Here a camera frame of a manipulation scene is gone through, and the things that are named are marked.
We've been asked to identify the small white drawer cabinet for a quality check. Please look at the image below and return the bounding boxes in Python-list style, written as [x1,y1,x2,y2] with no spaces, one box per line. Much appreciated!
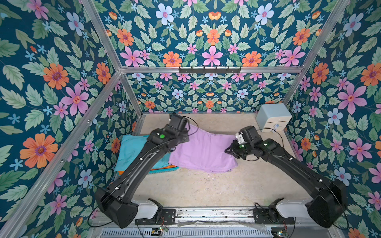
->
[256,103,292,131]

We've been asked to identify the orange pants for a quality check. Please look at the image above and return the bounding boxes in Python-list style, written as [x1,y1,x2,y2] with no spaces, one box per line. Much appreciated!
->
[115,165,179,175]

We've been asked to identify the black hook rail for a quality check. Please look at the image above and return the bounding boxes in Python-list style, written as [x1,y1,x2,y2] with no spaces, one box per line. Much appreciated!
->
[178,66,242,74]

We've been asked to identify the purple cloth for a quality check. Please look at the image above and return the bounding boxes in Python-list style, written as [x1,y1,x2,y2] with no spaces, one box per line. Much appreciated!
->
[169,125,238,174]

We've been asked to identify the aluminium front rail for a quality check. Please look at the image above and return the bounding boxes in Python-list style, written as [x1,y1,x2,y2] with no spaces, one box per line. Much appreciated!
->
[88,207,345,238]

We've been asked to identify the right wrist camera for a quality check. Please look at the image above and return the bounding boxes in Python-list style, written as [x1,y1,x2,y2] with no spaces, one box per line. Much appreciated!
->
[235,132,246,144]

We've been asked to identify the teal cloth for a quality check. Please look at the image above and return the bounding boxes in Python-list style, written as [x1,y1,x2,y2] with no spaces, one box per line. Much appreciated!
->
[114,134,172,173]

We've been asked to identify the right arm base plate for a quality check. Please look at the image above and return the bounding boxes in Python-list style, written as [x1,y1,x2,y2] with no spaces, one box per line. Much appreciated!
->
[253,207,283,225]

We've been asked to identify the teal plastic basket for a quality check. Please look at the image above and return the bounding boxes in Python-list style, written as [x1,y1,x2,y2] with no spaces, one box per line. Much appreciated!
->
[117,135,180,176]

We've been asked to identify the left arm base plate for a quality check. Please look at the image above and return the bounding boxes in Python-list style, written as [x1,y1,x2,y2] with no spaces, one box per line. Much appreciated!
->
[135,209,177,226]

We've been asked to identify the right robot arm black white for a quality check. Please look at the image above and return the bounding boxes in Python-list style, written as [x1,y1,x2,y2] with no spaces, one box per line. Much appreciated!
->
[225,126,348,228]

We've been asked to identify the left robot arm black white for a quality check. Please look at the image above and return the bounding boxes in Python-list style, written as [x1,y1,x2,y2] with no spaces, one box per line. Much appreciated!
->
[94,113,190,229]

